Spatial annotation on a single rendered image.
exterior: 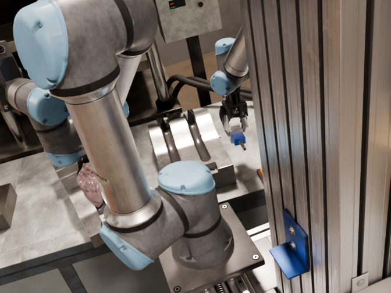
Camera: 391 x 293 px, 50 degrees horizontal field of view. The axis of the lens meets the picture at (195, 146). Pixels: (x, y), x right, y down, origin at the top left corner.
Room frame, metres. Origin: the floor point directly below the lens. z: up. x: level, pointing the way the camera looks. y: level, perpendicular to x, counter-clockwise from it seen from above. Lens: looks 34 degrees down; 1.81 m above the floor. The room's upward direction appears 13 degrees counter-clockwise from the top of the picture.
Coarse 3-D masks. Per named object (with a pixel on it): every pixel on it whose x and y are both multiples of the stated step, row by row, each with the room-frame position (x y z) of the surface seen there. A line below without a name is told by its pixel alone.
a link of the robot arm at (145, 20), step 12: (132, 0) 0.65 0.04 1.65; (144, 0) 0.67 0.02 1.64; (132, 12) 0.64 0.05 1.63; (144, 12) 0.66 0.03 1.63; (156, 12) 0.71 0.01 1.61; (144, 24) 0.66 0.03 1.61; (156, 24) 0.71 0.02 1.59; (144, 36) 0.67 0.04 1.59; (132, 48) 0.71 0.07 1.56; (144, 48) 0.72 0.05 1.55; (120, 60) 0.75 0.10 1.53; (132, 60) 0.75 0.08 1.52; (120, 72) 0.77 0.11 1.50; (132, 72) 0.78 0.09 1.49; (120, 84) 0.79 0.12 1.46; (120, 96) 0.82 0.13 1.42
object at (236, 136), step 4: (232, 128) 1.33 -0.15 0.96; (236, 128) 1.32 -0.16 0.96; (240, 128) 1.32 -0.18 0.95; (232, 132) 1.31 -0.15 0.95; (236, 132) 1.31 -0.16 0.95; (240, 132) 1.31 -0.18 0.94; (232, 136) 1.30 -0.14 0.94; (236, 136) 1.29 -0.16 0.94; (240, 136) 1.29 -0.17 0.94; (244, 136) 1.28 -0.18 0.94; (232, 140) 1.30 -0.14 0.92; (236, 140) 1.27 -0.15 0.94; (240, 140) 1.27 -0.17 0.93; (244, 140) 1.28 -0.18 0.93; (236, 144) 1.27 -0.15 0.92; (240, 144) 1.25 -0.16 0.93; (244, 148) 1.23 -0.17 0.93
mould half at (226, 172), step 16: (208, 112) 1.53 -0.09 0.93; (160, 128) 1.49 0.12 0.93; (176, 128) 1.48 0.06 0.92; (208, 128) 1.45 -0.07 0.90; (160, 144) 1.43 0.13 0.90; (176, 144) 1.41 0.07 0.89; (192, 144) 1.40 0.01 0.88; (208, 144) 1.37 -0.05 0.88; (160, 160) 1.34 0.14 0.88; (192, 160) 1.28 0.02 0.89; (224, 160) 1.23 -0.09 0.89; (224, 176) 1.20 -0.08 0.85
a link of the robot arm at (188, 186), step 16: (160, 176) 0.72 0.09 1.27; (176, 176) 0.71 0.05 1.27; (192, 176) 0.70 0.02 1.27; (208, 176) 0.70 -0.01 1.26; (160, 192) 0.68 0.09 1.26; (176, 192) 0.67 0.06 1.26; (192, 192) 0.66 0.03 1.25; (208, 192) 0.68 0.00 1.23; (176, 208) 0.65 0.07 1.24; (192, 208) 0.65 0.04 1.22; (208, 208) 0.68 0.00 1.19; (192, 224) 0.65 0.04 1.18; (208, 224) 0.67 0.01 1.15
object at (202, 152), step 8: (176, 112) 1.55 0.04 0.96; (192, 112) 1.54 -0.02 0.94; (160, 120) 1.54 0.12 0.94; (168, 120) 1.52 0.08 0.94; (192, 120) 1.55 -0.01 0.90; (168, 128) 1.57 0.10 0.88; (192, 128) 1.47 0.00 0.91; (168, 136) 1.46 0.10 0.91; (192, 136) 1.43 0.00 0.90; (200, 136) 1.43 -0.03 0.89; (168, 144) 1.42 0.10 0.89; (200, 144) 1.39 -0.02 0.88; (168, 152) 1.38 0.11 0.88; (176, 152) 1.37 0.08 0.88; (200, 152) 1.33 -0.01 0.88; (208, 152) 1.31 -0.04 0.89; (176, 160) 1.32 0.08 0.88; (208, 160) 1.26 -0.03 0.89
